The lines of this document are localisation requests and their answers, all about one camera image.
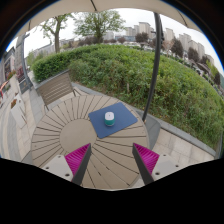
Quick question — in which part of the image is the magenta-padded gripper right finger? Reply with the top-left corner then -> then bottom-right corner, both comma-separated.
131,142 -> 184,186

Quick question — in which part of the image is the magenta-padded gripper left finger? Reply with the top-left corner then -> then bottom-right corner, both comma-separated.
42,142 -> 92,187

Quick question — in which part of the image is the white and teal computer mouse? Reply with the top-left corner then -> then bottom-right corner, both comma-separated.
103,111 -> 116,128

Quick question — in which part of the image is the blue rectangular mouse pad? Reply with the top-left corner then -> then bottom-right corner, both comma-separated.
87,101 -> 139,140

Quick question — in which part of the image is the white planter box with flowers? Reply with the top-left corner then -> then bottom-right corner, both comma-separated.
7,70 -> 20,99
9,98 -> 28,130

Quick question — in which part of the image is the beige slatted outdoor chair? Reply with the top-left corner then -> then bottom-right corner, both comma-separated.
34,69 -> 86,111

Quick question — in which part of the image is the curved dark umbrella pole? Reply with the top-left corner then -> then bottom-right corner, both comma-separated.
141,12 -> 164,123

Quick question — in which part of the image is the tall grey sign pillar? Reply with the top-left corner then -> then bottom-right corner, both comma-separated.
14,32 -> 35,95

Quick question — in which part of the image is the grey storefront building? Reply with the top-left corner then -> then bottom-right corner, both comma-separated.
0,46 -> 17,86

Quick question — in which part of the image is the tall thin-trunked tree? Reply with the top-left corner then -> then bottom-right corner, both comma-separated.
39,13 -> 76,54

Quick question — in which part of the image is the round bushy tree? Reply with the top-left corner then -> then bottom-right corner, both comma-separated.
73,9 -> 126,45

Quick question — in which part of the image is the beige patio umbrella canopy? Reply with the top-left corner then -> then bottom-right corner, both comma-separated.
16,0 -> 204,35

